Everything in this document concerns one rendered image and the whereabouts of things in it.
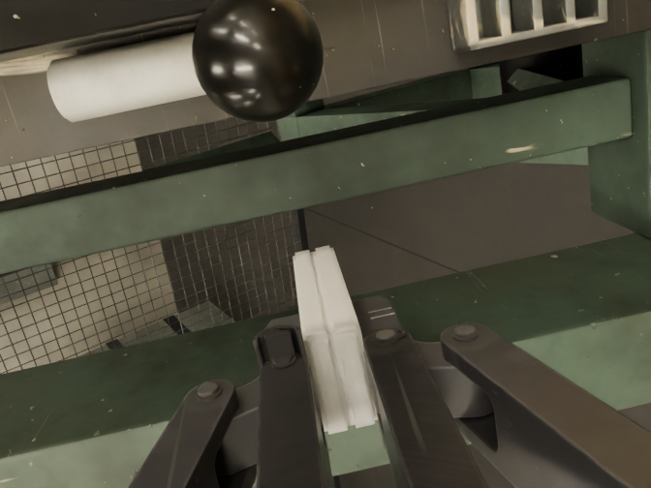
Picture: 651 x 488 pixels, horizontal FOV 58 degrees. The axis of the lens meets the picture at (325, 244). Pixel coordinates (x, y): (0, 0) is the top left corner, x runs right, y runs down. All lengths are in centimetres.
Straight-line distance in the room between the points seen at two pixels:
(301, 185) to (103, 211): 13
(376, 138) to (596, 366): 18
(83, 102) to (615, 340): 30
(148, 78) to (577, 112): 27
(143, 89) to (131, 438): 18
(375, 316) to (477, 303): 21
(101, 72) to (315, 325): 19
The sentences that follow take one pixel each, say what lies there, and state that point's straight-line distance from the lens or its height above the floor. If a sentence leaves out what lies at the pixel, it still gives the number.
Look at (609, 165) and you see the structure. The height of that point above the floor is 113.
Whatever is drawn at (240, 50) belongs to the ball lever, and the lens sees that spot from 16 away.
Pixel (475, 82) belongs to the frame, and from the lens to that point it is 181.
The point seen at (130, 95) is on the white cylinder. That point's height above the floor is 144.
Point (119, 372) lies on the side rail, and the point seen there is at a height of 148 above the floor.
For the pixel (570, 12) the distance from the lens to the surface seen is 33.
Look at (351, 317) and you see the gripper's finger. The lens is 16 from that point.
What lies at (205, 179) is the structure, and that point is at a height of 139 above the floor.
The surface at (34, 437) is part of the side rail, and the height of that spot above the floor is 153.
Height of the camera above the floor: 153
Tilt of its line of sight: 30 degrees down
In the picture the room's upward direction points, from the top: 113 degrees counter-clockwise
